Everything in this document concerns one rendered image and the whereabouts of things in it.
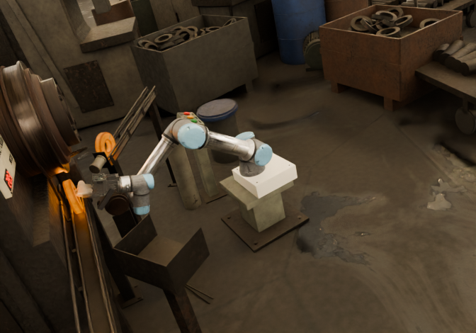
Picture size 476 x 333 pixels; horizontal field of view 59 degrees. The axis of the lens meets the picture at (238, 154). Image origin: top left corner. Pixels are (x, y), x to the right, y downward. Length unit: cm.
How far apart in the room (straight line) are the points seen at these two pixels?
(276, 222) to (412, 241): 76
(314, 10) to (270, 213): 290
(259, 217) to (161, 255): 93
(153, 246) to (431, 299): 126
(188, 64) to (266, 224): 198
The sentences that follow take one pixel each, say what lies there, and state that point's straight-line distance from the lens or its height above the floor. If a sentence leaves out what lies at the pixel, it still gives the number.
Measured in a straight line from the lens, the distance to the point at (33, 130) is 165.
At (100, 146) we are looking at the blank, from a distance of 237.
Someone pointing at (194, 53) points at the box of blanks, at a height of 62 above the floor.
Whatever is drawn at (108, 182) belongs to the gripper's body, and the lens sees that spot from 198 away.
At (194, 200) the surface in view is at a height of 7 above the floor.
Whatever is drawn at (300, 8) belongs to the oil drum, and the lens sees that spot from 483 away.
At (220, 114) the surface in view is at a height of 43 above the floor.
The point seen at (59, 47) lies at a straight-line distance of 454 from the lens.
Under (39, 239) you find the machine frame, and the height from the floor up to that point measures 87.
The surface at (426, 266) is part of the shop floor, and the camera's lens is 232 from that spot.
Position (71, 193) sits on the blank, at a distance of 194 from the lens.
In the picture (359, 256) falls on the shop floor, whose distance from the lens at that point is 235.
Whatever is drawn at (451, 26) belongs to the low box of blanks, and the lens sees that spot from 385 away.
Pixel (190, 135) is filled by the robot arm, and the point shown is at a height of 83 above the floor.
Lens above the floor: 167
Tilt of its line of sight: 30 degrees down
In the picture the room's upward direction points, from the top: 14 degrees counter-clockwise
